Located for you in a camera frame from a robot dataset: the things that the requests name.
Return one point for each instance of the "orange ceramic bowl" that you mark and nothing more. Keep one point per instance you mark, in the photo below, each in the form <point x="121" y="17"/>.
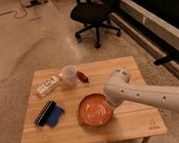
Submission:
<point x="94" y="111"/>

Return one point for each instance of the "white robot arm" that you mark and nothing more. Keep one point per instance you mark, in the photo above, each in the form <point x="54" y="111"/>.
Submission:
<point x="118" y="89"/>

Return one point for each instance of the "red brown small object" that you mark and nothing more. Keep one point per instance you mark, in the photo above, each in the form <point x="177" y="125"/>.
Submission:
<point x="82" y="77"/>

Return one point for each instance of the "clear plastic measuring cup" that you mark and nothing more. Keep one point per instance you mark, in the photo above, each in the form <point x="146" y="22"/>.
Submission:
<point x="68" y="74"/>

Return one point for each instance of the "blue sponge block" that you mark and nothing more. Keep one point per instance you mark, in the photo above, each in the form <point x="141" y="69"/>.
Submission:
<point x="54" y="116"/>

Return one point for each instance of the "wooden table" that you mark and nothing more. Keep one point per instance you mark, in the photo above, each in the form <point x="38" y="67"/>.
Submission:
<point x="130" y="120"/>

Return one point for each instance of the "black office chair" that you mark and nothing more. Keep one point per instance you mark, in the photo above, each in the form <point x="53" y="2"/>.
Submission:
<point x="94" y="14"/>

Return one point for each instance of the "black striped eraser brush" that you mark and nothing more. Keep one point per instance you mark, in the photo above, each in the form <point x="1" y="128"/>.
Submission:
<point x="41" y="118"/>

